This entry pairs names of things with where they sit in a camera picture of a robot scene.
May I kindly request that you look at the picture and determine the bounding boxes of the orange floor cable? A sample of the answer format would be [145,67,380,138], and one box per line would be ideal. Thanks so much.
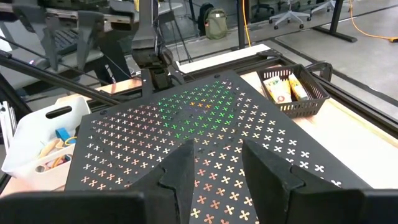
[348,0,398,44]

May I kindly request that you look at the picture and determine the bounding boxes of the black perforated metal riser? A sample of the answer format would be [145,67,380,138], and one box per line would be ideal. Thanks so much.
[64,70,374,224]

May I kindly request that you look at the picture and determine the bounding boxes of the rubber bands and coils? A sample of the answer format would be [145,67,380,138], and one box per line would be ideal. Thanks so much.
[37,138,62,160]

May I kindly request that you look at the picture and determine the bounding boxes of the black clamp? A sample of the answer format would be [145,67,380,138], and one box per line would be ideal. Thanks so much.
[306,61,333,82]

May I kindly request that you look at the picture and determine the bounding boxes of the yellow cable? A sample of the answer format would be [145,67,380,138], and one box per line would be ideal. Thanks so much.
[241,0,252,48]

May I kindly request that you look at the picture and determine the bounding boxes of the olive green backpack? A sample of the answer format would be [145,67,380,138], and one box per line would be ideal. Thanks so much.
[203,7,229,40]

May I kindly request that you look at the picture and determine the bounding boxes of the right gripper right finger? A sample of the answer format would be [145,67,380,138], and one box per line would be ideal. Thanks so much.
[242,139,343,224]

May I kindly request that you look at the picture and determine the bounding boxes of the black plastic basket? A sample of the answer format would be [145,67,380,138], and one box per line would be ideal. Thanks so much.
[256,63,331,119]

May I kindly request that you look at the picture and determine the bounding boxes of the white office chair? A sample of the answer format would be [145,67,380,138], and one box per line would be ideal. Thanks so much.
[269,0,312,30]
[310,0,338,15]

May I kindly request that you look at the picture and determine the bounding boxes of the black bag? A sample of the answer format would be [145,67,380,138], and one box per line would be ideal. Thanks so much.
[197,2,215,37]

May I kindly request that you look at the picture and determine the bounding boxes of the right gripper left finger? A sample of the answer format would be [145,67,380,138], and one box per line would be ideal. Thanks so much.
[129,139,195,224]

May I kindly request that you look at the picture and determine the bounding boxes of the black keyboard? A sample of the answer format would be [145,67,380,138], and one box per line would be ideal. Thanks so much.
[54,29,80,57]

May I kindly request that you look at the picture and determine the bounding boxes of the packet with yellow green print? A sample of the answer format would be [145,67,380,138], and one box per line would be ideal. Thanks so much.
[262,76,293,104]

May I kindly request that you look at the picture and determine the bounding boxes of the black post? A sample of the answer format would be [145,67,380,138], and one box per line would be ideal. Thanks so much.
[231,0,249,51]

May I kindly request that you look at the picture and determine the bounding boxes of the white plastic bin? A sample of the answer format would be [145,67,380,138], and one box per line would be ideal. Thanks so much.
[1,96,92,191]

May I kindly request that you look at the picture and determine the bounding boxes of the black desk leg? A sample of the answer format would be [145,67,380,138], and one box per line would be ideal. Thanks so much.
[312,0,358,44]

